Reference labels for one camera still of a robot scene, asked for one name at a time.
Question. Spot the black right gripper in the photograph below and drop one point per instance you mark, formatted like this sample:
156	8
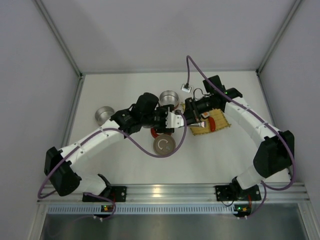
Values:
191	111

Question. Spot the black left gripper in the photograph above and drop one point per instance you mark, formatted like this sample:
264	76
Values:
162	120

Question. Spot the orange sushi roll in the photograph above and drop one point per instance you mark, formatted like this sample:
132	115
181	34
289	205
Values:
205	115

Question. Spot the red sausage toy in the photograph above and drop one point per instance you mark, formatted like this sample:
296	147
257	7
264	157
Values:
212	124

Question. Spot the red steel lunch box bowl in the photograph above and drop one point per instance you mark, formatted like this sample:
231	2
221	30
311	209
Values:
169	99

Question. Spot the taupe round lid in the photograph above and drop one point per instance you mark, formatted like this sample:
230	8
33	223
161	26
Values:
164	145

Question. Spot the steel tongs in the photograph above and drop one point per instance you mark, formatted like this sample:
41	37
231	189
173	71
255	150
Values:
201	124

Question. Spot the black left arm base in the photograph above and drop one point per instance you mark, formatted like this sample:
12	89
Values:
113	193

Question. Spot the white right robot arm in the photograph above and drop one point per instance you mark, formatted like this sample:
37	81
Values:
275	148

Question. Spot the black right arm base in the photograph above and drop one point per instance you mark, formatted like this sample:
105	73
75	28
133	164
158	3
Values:
225	193

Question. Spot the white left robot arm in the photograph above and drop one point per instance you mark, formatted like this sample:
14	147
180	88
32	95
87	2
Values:
65	167

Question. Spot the red round lid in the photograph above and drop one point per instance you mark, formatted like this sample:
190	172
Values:
154	134

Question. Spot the bamboo sushi mat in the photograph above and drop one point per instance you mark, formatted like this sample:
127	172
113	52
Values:
220	119

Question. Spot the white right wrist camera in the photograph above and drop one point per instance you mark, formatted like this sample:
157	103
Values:
186	88

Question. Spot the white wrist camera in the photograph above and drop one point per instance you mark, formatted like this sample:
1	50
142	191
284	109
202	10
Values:
174	121
186	88

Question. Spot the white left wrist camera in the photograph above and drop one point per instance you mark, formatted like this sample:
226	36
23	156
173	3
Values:
174	121

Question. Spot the slotted cable duct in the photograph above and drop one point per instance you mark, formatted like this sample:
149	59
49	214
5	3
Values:
143	209

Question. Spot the aluminium front rail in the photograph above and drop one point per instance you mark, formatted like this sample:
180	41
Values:
203	193

